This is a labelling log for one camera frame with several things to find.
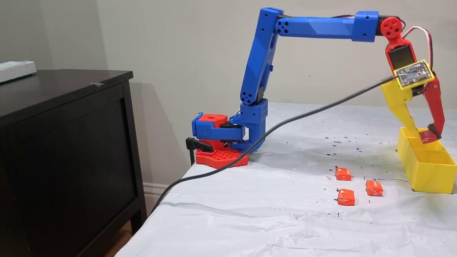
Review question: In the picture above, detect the red candy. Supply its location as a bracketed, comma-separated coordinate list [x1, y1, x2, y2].
[420, 130, 438, 144]

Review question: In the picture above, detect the orange candy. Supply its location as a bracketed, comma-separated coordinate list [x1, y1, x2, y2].
[365, 180, 384, 196]
[337, 189, 356, 206]
[335, 167, 353, 181]

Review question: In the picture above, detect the yellow three-compartment box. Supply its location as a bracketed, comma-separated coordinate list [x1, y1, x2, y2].
[397, 127, 457, 194]

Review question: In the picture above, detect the white flat box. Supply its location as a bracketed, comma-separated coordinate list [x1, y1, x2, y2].
[0, 61, 37, 83]

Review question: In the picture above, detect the white plastic table cover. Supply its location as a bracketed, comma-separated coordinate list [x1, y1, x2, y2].
[115, 102, 457, 257]

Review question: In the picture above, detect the black table clamp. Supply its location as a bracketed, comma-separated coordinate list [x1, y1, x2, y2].
[185, 137, 214, 166]

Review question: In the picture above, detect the black wooden dresser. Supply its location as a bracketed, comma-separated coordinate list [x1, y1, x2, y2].
[0, 70, 147, 257]

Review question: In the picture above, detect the camera board in yellow mount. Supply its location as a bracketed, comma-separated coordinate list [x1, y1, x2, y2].
[394, 60, 436, 90]

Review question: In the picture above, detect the black camera cable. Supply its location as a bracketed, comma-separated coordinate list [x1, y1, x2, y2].
[147, 73, 404, 216]

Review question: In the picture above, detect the white wall baseboard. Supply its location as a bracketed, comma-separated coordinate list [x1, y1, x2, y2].
[143, 182, 172, 196]

